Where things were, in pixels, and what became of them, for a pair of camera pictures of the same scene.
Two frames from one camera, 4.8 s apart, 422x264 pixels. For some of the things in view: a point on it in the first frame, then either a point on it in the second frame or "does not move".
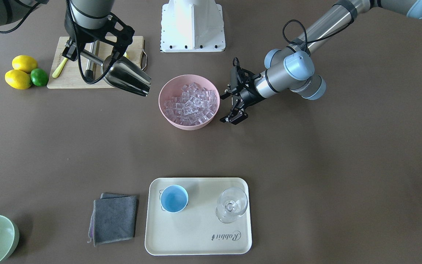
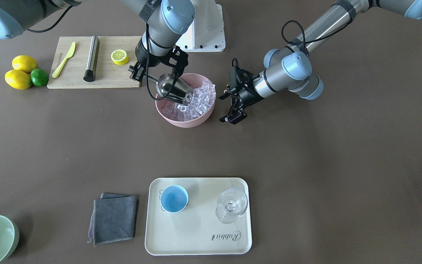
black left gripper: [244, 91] does not move
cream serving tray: [196, 230] does not move
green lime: [39, 77] does not move
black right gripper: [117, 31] → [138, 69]
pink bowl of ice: [189, 102] does not move
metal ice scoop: [125, 74] → [171, 88]
